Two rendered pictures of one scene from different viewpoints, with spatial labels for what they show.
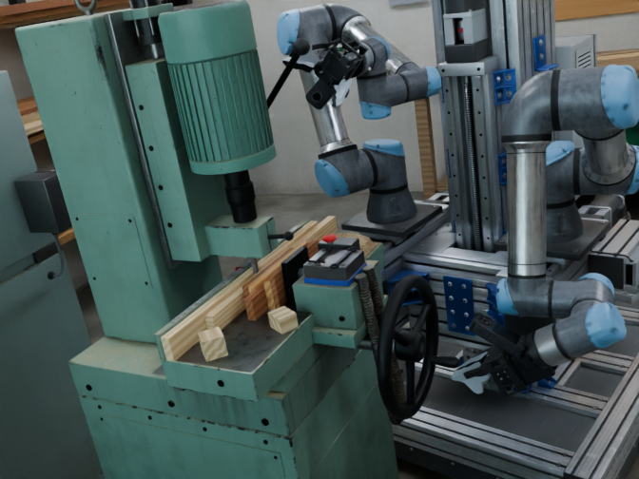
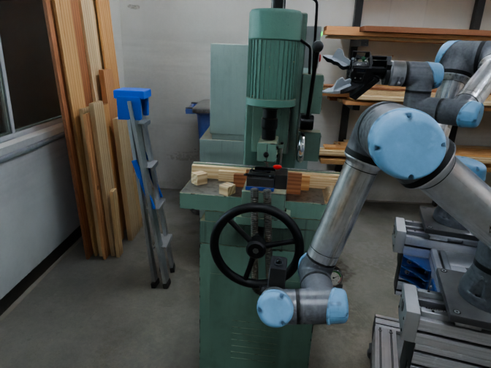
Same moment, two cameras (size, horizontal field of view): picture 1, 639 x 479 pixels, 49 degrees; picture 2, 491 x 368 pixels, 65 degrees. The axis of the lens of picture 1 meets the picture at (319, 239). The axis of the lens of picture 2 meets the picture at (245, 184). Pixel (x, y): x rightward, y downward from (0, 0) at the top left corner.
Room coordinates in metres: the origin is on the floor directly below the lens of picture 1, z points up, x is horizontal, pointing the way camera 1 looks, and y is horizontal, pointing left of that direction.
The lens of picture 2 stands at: (0.77, -1.08, 1.37)
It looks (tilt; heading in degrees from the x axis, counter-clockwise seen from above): 19 degrees down; 65
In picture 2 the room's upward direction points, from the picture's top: 2 degrees clockwise
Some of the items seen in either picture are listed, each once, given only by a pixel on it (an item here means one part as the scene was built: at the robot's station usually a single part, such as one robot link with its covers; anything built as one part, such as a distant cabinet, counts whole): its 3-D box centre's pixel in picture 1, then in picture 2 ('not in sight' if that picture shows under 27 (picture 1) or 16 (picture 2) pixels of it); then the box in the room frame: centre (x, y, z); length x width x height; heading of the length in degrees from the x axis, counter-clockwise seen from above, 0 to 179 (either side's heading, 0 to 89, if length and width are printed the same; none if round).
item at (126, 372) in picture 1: (227, 344); (265, 207); (1.48, 0.25, 0.76); 0.57 x 0.45 x 0.09; 59
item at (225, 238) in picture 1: (242, 239); (268, 150); (1.43, 0.16, 1.03); 0.14 x 0.07 x 0.09; 59
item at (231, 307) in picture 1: (280, 267); (290, 180); (1.50, 0.10, 0.92); 0.55 x 0.02 x 0.04; 149
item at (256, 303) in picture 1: (279, 284); (264, 182); (1.39, 0.10, 0.92); 0.23 x 0.02 x 0.05; 149
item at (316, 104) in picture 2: not in sight; (311, 93); (1.66, 0.25, 1.23); 0.09 x 0.08 x 0.15; 59
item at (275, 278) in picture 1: (298, 273); (273, 181); (1.40, 0.06, 0.94); 0.20 x 0.01 x 0.08; 149
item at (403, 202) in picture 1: (389, 199); (457, 208); (2.01, -0.23, 0.87); 0.15 x 0.15 x 0.10
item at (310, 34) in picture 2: not in sight; (311, 47); (1.70, 0.35, 1.40); 0.10 x 0.06 x 0.16; 59
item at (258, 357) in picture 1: (306, 307); (265, 201); (1.37, 0.05, 0.87); 0.61 x 0.30 x 0.06; 149
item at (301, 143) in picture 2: not in sight; (300, 147); (1.59, 0.19, 1.02); 0.12 x 0.03 x 0.12; 59
